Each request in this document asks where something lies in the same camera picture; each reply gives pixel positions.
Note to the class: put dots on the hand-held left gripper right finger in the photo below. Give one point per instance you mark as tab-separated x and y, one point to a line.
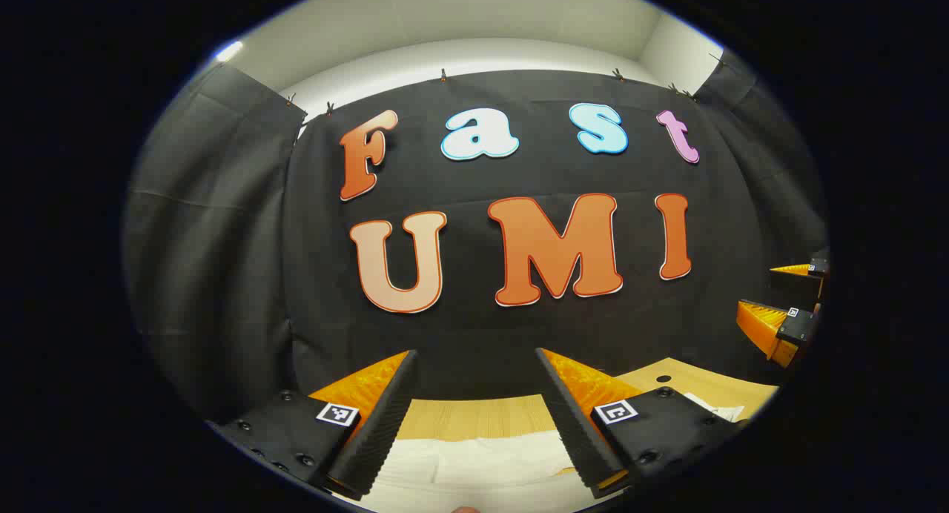
574	431

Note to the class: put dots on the black backdrop cloth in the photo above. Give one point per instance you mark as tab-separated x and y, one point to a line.
474	179

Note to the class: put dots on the white jeans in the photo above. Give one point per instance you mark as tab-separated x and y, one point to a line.
474	465

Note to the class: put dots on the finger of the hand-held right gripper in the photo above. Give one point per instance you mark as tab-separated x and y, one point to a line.
797	326
819	265

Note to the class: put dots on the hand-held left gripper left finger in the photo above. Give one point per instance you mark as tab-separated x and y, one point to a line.
385	431

